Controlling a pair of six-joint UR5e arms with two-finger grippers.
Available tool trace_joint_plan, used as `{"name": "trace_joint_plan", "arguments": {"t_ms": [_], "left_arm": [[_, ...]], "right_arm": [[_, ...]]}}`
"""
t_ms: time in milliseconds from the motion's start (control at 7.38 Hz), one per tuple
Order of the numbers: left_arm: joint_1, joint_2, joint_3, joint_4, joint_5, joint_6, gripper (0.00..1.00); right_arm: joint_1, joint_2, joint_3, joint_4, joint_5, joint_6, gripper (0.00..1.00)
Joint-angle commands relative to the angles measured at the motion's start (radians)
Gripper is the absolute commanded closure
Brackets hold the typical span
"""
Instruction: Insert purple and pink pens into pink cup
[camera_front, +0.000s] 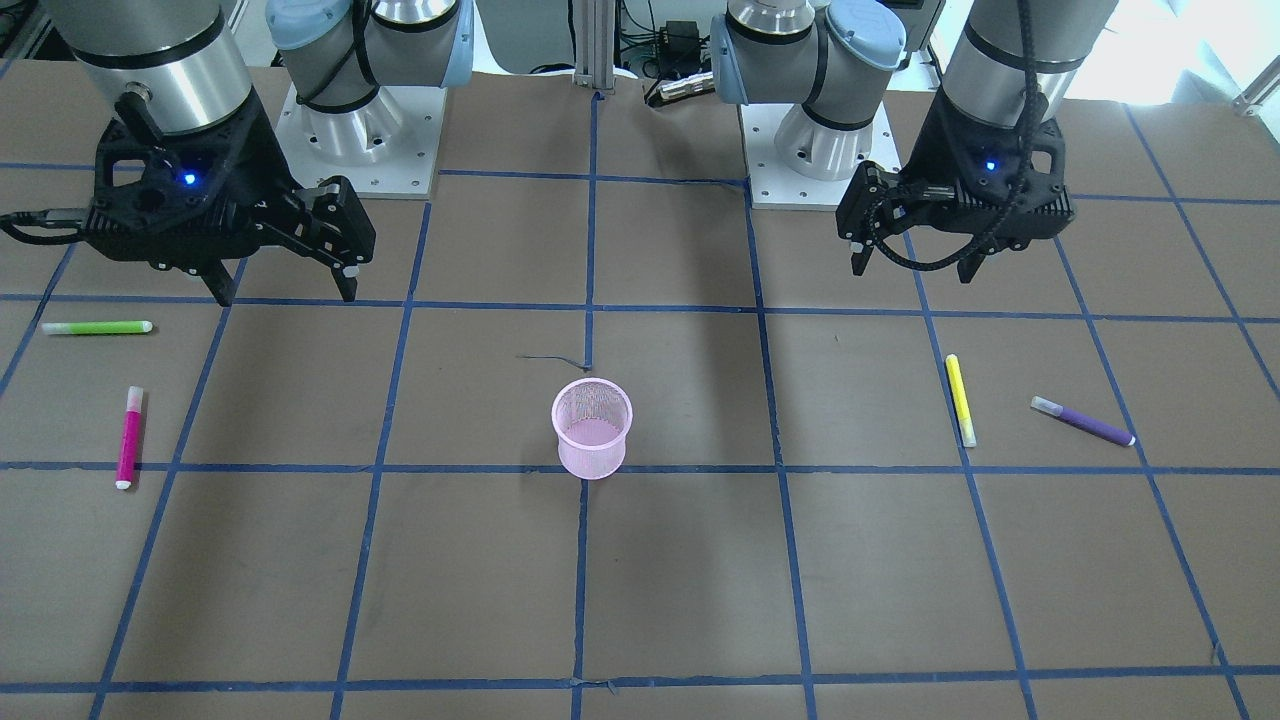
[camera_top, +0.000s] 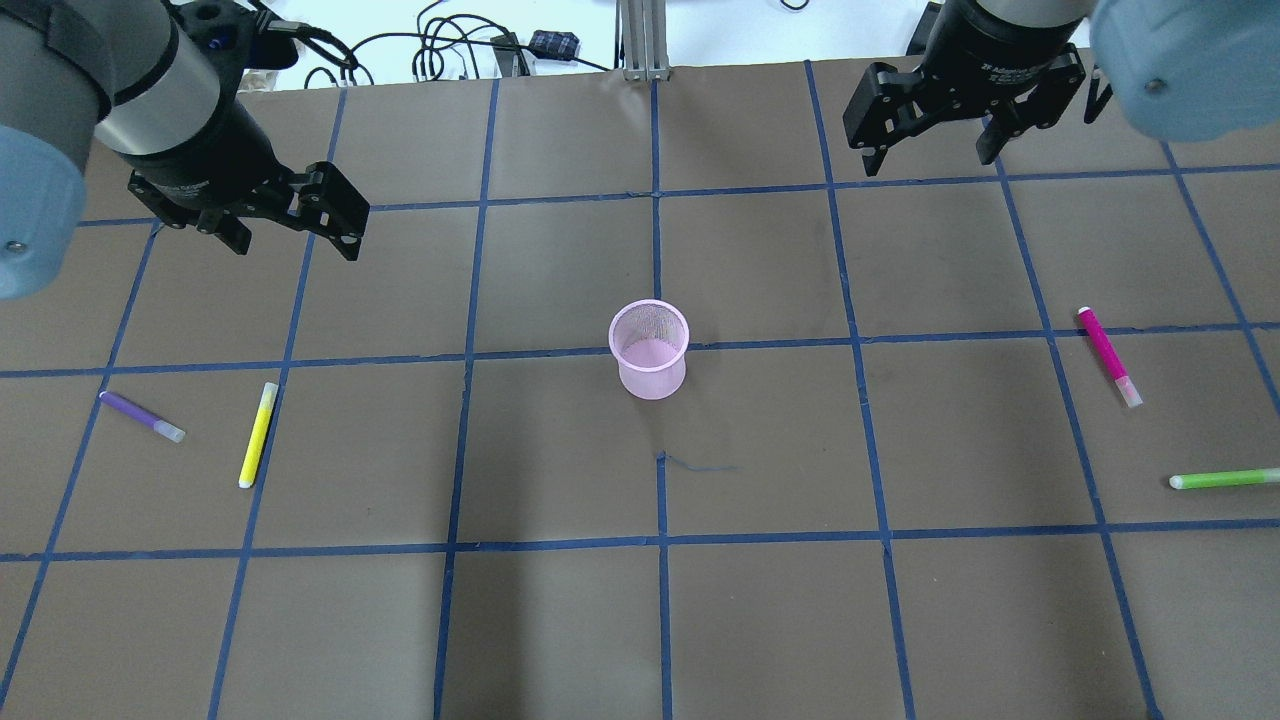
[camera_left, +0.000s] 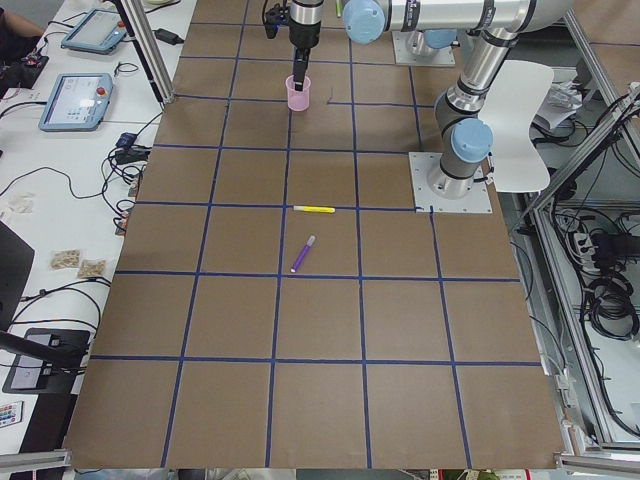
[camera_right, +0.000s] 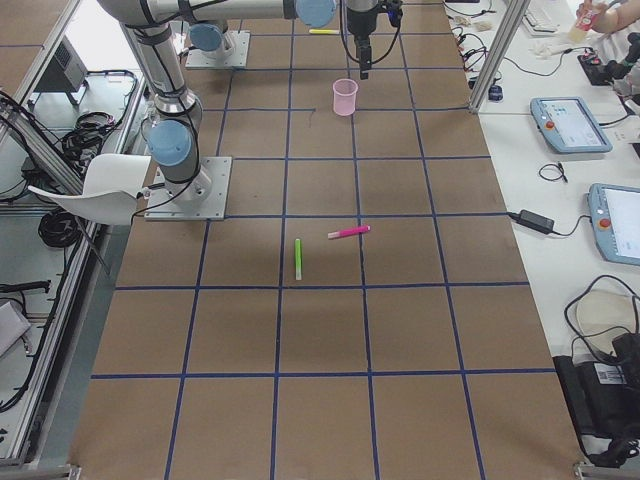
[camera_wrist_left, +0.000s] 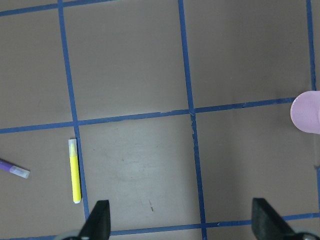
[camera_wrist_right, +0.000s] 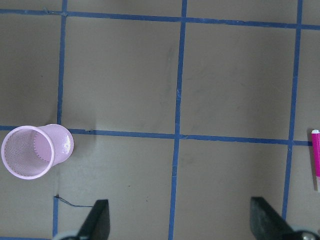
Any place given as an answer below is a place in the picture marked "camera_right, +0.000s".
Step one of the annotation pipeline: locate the small black cable loop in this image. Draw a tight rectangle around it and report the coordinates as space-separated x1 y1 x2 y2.
538 162 568 184

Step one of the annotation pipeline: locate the black power adapter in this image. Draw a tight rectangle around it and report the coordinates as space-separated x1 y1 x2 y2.
518 210 554 235

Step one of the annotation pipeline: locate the pink marker pen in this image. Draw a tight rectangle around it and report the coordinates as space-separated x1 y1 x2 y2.
327 225 371 240

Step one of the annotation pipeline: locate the far blue teach pendant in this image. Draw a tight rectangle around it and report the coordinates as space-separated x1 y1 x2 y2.
529 97 612 154

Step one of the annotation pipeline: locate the yellow marker pen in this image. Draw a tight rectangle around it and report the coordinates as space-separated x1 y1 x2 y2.
309 28 340 35

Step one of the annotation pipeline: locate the pink mesh cup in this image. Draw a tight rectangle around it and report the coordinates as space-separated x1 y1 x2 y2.
332 78 359 116

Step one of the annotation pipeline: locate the white plastic chair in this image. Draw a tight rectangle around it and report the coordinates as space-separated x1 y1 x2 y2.
28 153 151 225

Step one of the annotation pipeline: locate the green marker pen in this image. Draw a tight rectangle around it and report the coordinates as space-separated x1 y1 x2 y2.
294 238 303 281

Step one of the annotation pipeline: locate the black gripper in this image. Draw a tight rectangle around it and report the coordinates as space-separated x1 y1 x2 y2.
346 0 403 80

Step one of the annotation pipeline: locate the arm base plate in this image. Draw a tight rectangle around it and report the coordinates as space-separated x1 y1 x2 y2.
186 24 250 70
144 157 232 221

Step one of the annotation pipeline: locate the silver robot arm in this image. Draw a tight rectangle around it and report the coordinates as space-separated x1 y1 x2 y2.
177 1 403 80
100 1 336 202

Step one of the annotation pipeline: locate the blue teach pendant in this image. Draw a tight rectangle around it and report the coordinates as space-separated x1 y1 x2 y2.
587 183 639 266
529 97 612 154

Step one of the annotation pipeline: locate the near blue teach pendant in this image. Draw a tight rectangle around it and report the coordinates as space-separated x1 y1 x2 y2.
587 183 639 266

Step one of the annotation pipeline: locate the aluminium frame post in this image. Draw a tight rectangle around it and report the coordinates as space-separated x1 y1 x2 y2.
468 0 529 114

